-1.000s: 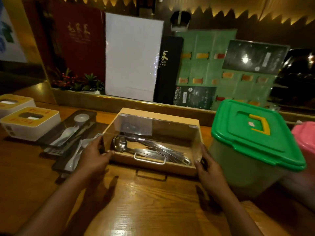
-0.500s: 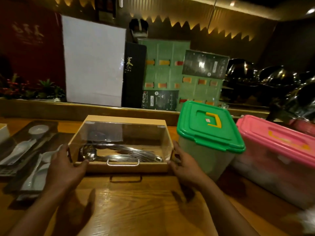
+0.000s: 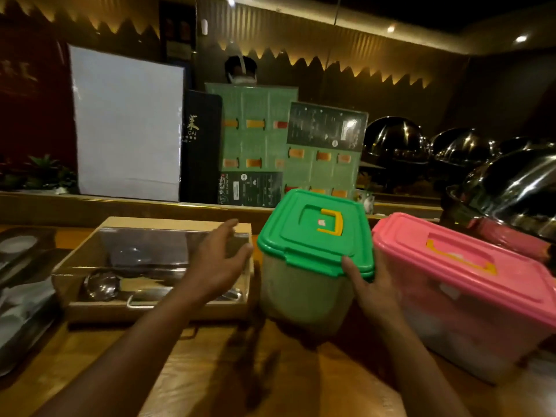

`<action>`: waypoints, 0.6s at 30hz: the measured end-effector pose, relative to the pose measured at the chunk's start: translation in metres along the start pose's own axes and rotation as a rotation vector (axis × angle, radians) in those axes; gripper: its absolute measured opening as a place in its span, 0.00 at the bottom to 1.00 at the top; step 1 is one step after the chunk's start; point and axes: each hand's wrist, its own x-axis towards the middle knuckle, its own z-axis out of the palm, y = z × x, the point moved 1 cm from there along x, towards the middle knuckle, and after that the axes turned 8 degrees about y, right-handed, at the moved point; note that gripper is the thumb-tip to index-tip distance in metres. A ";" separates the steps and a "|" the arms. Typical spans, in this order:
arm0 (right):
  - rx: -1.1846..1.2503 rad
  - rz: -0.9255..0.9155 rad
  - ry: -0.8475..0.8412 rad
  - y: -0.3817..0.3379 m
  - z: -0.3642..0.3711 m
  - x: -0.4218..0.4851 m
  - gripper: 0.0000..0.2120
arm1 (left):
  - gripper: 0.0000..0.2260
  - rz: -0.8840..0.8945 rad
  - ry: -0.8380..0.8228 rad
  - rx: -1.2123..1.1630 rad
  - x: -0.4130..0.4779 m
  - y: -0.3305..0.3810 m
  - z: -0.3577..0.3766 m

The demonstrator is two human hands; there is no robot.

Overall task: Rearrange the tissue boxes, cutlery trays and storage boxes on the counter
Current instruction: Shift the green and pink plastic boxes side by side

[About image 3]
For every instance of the person's left hand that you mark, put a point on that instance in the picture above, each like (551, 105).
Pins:
(213, 269)

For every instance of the person's right hand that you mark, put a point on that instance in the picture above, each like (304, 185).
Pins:
(378, 304)

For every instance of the wooden box with clear lid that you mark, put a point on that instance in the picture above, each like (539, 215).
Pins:
(173, 223)

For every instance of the pink-lid plastic container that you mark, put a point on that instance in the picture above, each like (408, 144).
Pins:
(456, 273)

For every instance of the green-lid plastic container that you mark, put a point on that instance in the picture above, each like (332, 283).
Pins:
(304, 238)

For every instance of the tray of white spoons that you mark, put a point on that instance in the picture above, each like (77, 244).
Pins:
(45, 238)
(39, 330)

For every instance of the person's left forearm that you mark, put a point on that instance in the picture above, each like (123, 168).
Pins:
(130, 356)

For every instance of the person's right forearm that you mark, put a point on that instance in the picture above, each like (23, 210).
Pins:
(412, 369)

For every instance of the black menu folder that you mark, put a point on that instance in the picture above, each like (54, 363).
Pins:
(202, 169)

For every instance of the large green laminated menu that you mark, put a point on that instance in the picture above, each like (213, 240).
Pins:
(252, 143)

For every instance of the green menu with dark panel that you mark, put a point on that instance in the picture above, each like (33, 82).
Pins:
(330, 169)

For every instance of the white blank board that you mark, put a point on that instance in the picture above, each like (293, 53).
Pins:
(126, 125)

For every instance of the row of steel chafing domes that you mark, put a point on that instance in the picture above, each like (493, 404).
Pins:
(517, 191)

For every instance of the pile of white spoons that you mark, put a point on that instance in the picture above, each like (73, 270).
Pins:
(26, 295)

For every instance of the green plant with red berries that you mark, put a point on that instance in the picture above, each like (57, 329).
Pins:
(43, 171)

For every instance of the small white bowl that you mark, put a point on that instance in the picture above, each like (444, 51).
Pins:
(17, 244)

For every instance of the red menu board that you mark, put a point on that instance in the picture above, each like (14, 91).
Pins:
(26, 117)

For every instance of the recessed ceiling light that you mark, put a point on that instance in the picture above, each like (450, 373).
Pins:
(391, 28)
(520, 39)

